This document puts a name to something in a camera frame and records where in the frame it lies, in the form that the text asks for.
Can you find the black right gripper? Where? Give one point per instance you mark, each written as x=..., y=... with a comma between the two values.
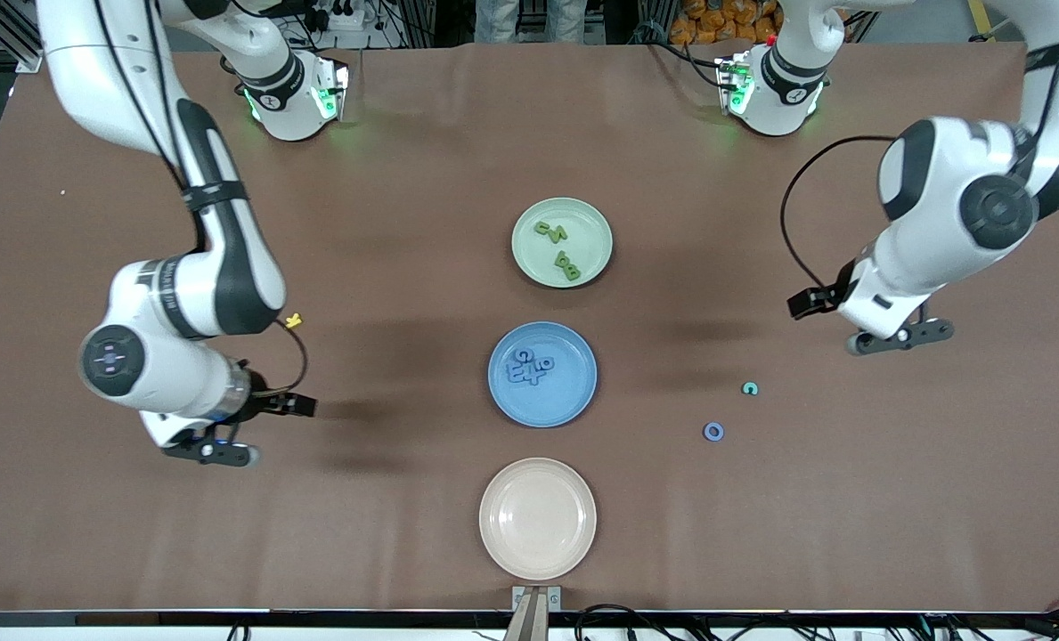
x=266, y=405

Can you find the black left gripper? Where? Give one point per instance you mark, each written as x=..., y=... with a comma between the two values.
x=811, y=302

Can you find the blue letter E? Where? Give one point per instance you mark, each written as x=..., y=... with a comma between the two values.
x=517, y=375

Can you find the blue letter G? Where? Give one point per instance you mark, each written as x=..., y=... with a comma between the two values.
x=517, y=357

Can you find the green letter B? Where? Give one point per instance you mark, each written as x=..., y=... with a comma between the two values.
x=573, y=271

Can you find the blue letter X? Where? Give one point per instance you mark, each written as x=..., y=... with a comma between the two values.
x=535, y=380

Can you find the blue letter a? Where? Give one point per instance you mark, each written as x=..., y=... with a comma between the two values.
x=549, y=367

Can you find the green letter N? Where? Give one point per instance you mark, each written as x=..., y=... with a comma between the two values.
x=558, y=235

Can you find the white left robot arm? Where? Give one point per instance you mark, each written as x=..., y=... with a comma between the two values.
x=939, y=178

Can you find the silver arm base connector box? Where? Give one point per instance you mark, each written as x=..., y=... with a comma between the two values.
x=333, y=85
x=734, y=85

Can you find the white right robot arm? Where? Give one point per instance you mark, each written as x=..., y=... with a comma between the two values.
x=182, y=294

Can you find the yellow letter K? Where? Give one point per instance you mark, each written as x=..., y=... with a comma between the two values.
x=293, y=320

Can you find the blue letter O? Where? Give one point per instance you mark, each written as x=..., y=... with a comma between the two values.
x=706, y=432

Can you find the pale green plate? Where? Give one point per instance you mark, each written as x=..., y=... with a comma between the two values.
x=582, y=223

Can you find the blue plate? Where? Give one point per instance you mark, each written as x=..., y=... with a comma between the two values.
x=565, y=401

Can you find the beige plate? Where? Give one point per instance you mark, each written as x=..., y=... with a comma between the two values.
x=538, y=519

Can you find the pile of orange objects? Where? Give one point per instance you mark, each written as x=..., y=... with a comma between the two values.
x=716, y=22

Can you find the white power strip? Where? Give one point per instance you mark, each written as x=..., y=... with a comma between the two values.
x=342, y=16

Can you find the person legs grey trousers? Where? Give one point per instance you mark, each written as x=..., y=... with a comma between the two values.
x=529, y=20

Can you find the black table edge rail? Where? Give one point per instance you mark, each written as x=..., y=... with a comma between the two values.
x=315, y=618

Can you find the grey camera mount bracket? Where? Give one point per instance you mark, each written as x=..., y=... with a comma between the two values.
x=536, y=614

